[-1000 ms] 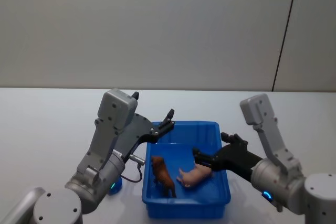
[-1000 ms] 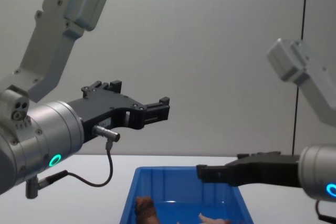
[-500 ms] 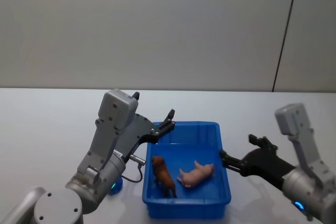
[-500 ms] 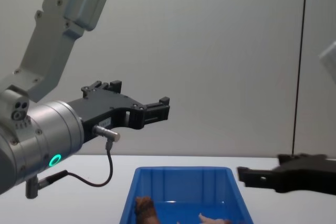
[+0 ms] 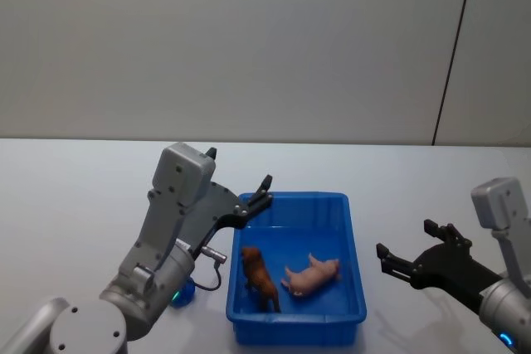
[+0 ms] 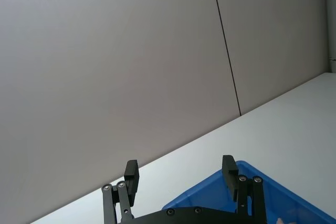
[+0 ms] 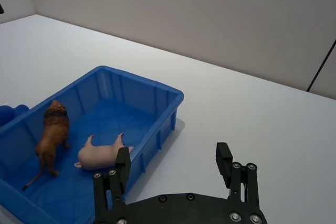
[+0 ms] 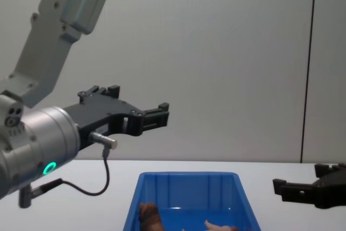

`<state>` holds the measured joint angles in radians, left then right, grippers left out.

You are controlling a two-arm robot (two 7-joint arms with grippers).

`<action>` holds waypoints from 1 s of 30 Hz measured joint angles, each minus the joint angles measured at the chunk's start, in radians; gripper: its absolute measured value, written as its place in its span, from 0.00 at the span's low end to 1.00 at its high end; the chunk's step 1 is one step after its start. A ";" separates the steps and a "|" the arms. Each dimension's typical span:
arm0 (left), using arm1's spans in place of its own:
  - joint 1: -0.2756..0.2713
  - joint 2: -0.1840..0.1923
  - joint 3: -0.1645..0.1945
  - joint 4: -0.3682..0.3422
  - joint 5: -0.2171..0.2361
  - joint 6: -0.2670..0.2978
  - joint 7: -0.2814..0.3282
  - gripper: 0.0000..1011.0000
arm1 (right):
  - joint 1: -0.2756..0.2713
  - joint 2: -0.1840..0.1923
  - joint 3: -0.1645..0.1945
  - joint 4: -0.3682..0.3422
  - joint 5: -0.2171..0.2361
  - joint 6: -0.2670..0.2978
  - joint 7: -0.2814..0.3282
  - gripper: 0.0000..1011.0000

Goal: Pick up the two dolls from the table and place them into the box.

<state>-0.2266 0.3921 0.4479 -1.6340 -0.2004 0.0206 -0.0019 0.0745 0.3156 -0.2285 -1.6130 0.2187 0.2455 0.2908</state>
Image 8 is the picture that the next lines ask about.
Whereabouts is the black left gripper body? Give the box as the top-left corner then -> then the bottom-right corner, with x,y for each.
63,96 -> 144,153

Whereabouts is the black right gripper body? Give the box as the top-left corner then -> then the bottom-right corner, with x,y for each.
310,169 -> 346,210

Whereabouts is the blue plastic bin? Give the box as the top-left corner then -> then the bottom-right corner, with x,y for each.
123,171 -> 263,231

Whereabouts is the pale pink toy food piece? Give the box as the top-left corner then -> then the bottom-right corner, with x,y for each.
204,220 -> 241,231

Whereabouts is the brown toy food piece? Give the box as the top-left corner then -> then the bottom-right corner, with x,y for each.
138,202 -> 163,231

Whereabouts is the thin dark gripper cable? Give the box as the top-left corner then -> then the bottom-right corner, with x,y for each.
18,130 -> 119,209

